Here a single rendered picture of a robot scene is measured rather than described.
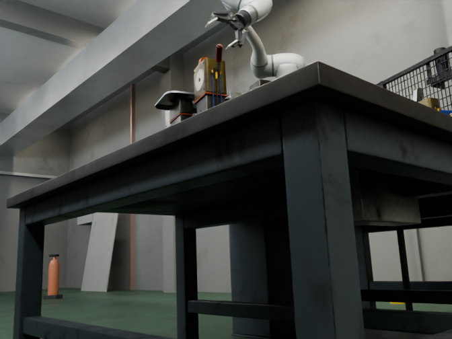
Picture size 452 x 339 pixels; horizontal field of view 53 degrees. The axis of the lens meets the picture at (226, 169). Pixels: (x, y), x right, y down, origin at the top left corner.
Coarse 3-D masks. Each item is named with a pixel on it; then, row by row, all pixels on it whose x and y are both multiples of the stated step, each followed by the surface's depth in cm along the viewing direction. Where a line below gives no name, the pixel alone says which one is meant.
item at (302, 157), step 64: (256, 128) 84; (320, 128) 73; (384, 128) 87; (64, 192) 151; (128, 192) 118; (320, 192) 71; (384, 192) 133; (448, 192) 135; (192, 256) 229; (320, 256) 70; (64, 320) 155; (192, 320) 222; (320, 320) 69; (384, 320) 144; (448, 320) 129
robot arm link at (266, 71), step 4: (268, 56) 270; (268, 60) 269; (272, 60) 269; (268, 64) 269; (272, 64) 269; (252, 68) 270; (256, 68) 268; (260, 68) 267; (264, 68) 269; (268, 68) 269; (272, 68) 269; (252, 72) 276; (256, 72) 272; (260, 72) 271; (264, 72) 271; (268, 72) 271; (272, 72) 271; (256, 76) 277; (260, 76) 276; (264, 76) 275; (268, 76) 275; (272, 76) 274
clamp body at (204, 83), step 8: (200, 64) 150; (208, 64) 147; (216, 64) 149; (224, 64) 150; (200, 72) 150; (208, 72) 147; (216, 72) 147; (224, 72) 149; (200, 80) 149; (208, 80) 146; (216, 80) 147; (224, 80) 149; (200, 88) 149; (208, 88) 145; (216, 88) 146; (224, 88) 148; (200, 96) 149; (208, 96) 146; (216, 96) 147; (224, 96) 148; (200, 104) 150; (208, 104) 145; (216, 104) 147
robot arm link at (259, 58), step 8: (224, 0) 225; (232, 0) 222; (240, 0) 220; (232, 8) 226; (248, 32) 245; (248, 40) 250; (256, 40) 249; (256, 48) 252; (256, 56) 258; (264, 56) 260; (256, 64) 264; (264, 64) 265
